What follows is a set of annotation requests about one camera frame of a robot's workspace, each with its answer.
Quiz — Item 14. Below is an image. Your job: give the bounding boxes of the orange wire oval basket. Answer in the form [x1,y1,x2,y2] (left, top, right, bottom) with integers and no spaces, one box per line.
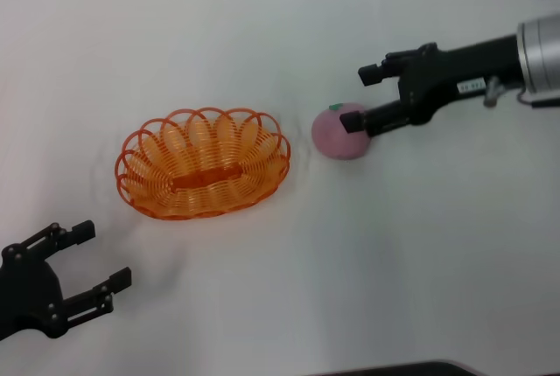
[114,107,292,222]

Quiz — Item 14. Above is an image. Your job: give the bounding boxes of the dark rounded base edge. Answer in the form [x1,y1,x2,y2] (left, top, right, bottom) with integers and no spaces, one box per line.
[305,360,478,376]

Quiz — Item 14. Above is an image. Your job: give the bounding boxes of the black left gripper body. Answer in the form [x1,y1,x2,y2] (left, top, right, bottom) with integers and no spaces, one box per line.
[0,242,67,342]

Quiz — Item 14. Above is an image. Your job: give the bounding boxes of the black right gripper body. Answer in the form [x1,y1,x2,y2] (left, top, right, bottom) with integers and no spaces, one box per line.
[395,33,524,127]

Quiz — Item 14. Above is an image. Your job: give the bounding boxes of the pink plush peach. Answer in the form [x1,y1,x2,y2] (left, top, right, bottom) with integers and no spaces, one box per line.
[311,101,371,162]

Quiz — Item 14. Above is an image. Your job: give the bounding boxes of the grey gripper cable with connectors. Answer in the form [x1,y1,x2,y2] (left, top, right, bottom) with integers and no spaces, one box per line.
[483,77,560,109]

